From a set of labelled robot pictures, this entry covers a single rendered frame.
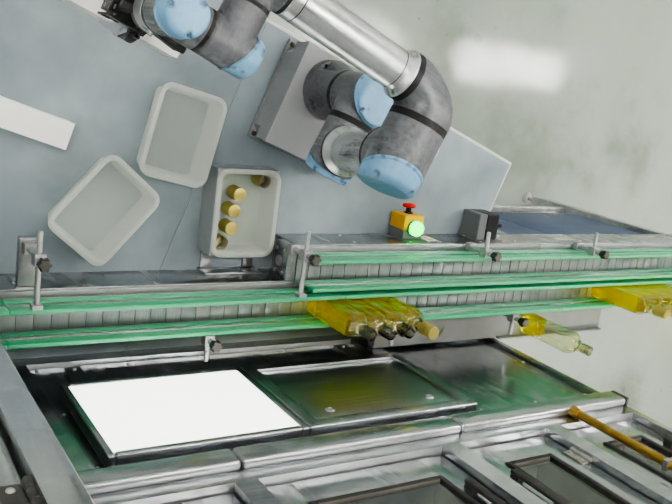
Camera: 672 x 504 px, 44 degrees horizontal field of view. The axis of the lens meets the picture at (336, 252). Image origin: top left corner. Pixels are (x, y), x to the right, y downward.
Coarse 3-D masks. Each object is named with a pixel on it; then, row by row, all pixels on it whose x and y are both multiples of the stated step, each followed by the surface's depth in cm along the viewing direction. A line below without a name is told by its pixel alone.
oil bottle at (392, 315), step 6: (360, 300) 221; (366, 300) 220; (372, 300) 221; (378, 300) 222; (372, 306) 217; (378, 306) 216; (384, 306) 217; (384, 312) 212; (390, 312) 213; (396, 312) 213; (390, 318) 211; (396, 318) 211; (402, 318) 212; (390, 324) 211
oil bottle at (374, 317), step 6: (342, 300) 218; (348, 300) 218; (354, 300) 219; (354, 306) 214; (360, 306) 214; (366, 306) 215; (366, 312) 210; (372, 312) 211; (378, 312) 212; (372, 318) 208; (378, 318) 208; (384, 318) 209; (372, 324) 207
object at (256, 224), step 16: (224, 176) 210; (240, 176) 213; (272, 176) 211; (224, 192) 212; (256, 192) 216; (272, 192) 213; (240, 208) 215; (256, 208) 218; (272, 208) 213; (240, 224) 216; (256, 224) 219; (272, 224) 213; (240, 240) 218; (256, 240) 219; (272, 240) 214; (224, 256) 208; (240, 256) 211; (256, 256) 213
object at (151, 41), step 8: (64, 0) 152; (72, 0) 149; (80, 0) 149; (88, 0) 150; (96, 0) 151; (80, 8) 153; (88, 8) 151; (96, 8) 151; (96, 16) 154; (144, 40) 157; (152, 40) 158; (152, 48) 164; (160, 48) 159; (168, 48) 160; (168, 56) 165; (176, 56) 162
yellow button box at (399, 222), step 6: (396, 216) 241; (402, 216) 239; (408, 216) 238; (414, 216) 239; (420, 216) 241; (390, 222) 244; (396, 222) 241; (402, 222) 239; (408, 222) 239; (390, 228) 244; (396, 228) 242; (402, 228) 239; (396, 234) 241; (402, 234) 239; (408, 234) 240
